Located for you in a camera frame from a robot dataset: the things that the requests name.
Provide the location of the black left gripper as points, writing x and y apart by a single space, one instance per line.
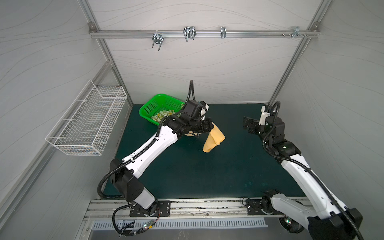
207 128

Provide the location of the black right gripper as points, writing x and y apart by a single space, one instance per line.
250 124

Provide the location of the yellow tan skirt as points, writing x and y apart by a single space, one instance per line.
215 138

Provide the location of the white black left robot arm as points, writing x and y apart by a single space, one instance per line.
123 179

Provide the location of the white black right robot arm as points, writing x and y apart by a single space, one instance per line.
328 218

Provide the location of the lemon print skirt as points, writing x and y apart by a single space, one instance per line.
160 115

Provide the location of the green plastic basket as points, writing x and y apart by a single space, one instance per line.
158 103

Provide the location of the metal U-bolt clamp middle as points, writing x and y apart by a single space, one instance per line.
189 33

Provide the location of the metal u-bolt clamp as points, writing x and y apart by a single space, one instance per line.
189 33
157 39

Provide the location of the metal U-bolt clamp left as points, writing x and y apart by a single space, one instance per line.
157 39

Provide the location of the aluminium top crossbar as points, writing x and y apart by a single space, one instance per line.
201 34

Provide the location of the white vent strip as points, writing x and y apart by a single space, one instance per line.
170 224

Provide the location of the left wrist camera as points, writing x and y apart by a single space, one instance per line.
195 110

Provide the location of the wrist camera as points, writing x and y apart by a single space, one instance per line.
265 112
195 110

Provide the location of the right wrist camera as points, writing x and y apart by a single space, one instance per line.
265 112

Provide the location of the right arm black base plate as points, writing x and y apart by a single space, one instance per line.
258 207

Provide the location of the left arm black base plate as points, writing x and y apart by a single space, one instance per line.
158 208

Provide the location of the metal ring clamp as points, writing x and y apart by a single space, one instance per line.
223 32

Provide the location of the metal bolt bracket right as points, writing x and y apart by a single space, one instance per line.
295 34

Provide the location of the white wire wall basket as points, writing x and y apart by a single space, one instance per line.
86 126

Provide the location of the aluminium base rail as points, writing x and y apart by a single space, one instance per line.
102 210

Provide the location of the aluminium corner frame post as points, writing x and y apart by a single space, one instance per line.
313 26

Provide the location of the left rear frame post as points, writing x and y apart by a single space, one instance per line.
91 19

